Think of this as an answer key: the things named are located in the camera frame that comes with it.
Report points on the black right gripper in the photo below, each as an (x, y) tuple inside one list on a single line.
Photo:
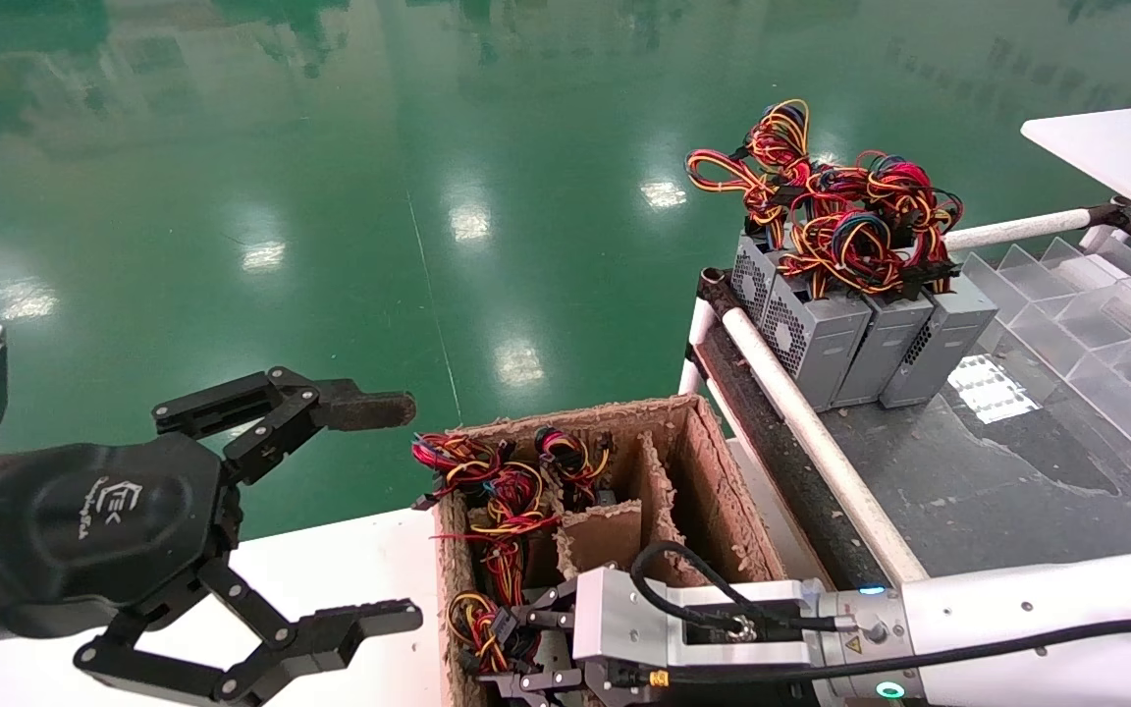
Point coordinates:
[(781, 655)]

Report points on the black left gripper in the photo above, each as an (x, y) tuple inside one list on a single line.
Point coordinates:
[(84, 530)]

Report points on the left gripper brown-tipped finger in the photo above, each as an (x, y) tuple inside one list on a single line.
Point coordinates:
[(369, 407)]

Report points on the left gripper black-tipped finger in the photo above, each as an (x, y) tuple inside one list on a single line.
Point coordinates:
[(379, 619)]

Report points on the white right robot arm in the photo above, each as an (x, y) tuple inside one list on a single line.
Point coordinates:
[(1017, 609)]

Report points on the short cardboard cross divider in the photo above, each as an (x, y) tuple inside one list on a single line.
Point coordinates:
[(605, 540)]

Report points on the ragged long cardboard divider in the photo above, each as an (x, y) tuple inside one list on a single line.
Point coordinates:
[(669, 511)]

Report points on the brown cardboard box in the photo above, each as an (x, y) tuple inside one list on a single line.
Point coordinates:
[(723, 511)]

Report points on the black pipe joint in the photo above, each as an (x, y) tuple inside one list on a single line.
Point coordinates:
[(1120, 216), (718, 290)]

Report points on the clear acrylic divider tray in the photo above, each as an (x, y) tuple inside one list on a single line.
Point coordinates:
[(1066, 295)]

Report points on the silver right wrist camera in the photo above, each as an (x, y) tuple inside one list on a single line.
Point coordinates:
[(615, 619)]

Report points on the white vertical pipe post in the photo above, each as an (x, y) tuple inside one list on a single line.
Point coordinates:
[(698, 329)]

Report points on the long white pipe rail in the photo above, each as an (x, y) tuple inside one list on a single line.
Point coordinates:
[(821, 442)]

